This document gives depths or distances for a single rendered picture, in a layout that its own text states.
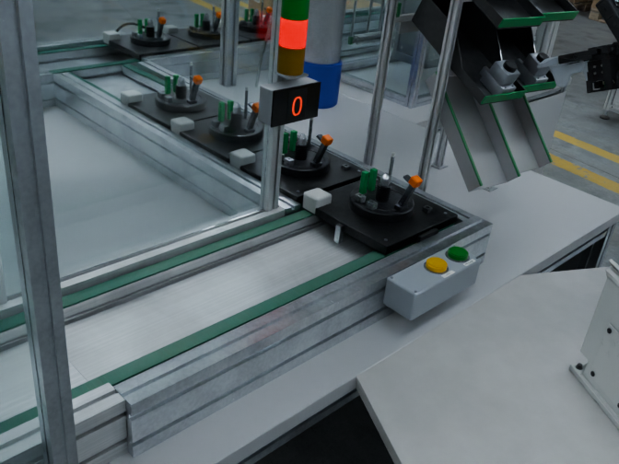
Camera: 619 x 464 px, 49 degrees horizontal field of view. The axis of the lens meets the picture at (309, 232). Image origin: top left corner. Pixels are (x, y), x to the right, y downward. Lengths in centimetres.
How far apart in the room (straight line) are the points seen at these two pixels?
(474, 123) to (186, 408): 98
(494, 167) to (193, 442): 97
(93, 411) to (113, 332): 23
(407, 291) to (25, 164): 76
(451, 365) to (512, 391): 11
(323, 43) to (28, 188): 171
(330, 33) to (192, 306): 130
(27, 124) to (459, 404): 81
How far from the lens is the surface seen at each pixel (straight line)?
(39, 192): 70
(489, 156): 167
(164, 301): 123
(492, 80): 157
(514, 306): 146
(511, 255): 164
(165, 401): 102
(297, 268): 134
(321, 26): 230
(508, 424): 118
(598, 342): 127
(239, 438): 107
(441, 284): 130
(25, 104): 67
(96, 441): 100
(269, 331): 110
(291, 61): 129
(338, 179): 159
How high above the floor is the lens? 163
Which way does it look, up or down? 29 degrees down
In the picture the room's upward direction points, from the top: 6 degrees clockwise
